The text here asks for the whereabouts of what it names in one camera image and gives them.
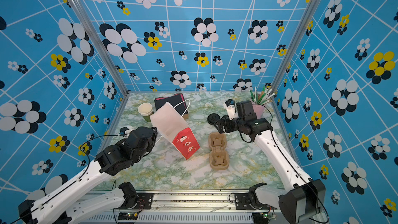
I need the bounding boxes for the black plastic cup lids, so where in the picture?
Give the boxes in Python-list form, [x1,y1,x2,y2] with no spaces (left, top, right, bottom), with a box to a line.
[207,113,220,126]

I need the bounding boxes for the brown pulp cup carrier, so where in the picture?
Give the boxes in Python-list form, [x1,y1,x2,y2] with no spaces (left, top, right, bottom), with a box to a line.
[208,132,230,171]

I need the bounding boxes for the red white paper gift bag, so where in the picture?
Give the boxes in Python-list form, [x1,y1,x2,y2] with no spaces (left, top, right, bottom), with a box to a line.
[150,102,200,160]

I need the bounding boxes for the white green paper cup stack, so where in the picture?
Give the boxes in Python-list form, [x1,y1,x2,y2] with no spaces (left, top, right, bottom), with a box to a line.
[137,103,154,122]

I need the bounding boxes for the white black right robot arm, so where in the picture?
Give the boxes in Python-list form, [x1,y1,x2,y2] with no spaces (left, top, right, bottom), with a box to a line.
[207,99,327,224]

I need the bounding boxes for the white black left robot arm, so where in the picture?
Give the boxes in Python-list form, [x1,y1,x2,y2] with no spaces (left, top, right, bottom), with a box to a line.
[18,127,158,224]

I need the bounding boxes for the pink cup straw holder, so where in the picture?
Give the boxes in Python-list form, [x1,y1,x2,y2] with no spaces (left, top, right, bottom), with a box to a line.
[252,104,265,119]

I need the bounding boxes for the green white wrapped straws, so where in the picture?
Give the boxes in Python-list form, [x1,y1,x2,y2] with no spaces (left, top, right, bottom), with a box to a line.
[250,86,275,105]

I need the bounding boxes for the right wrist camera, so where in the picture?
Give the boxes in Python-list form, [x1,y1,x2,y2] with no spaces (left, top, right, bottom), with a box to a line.
[223,99,238,120]

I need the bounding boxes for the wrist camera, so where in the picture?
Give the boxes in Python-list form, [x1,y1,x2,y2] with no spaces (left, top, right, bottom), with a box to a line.
[119,127,134,138]
[223,99,238,120]

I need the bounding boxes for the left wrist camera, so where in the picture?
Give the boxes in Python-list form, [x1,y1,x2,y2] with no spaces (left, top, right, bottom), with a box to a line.
[119,127,134,138]

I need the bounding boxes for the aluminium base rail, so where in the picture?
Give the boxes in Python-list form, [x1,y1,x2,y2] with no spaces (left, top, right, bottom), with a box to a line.
[56,190,291,224]

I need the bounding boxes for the right aluminium corner post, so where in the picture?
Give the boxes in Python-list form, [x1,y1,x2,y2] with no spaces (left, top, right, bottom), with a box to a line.
[272,0,321,92]

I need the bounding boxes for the aluminium corner post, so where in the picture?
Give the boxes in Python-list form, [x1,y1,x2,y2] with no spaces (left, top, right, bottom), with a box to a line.
[272,0,321,92]
[52,0,128,93]

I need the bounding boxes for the left aluminium corner post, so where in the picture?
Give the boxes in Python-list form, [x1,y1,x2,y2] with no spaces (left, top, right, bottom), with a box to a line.
[52,0,128,93]

